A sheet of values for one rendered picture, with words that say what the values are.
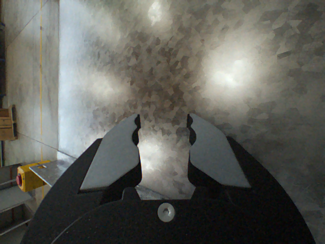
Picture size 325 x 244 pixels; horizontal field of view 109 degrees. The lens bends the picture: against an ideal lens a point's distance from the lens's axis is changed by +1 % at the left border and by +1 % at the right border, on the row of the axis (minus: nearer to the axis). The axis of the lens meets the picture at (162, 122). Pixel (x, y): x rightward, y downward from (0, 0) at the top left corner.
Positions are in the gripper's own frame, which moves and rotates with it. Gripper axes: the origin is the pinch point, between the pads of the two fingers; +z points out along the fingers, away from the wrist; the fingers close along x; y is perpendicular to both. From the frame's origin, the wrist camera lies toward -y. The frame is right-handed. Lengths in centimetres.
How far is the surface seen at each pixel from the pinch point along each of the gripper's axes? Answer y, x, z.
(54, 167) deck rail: 22.1, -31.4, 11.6
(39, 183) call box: 38, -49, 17
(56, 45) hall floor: -23, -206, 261
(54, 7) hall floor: -90, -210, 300
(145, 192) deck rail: 15.5, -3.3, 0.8
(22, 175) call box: 32, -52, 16
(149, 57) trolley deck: -5.0, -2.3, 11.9
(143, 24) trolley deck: -10.0, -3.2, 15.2
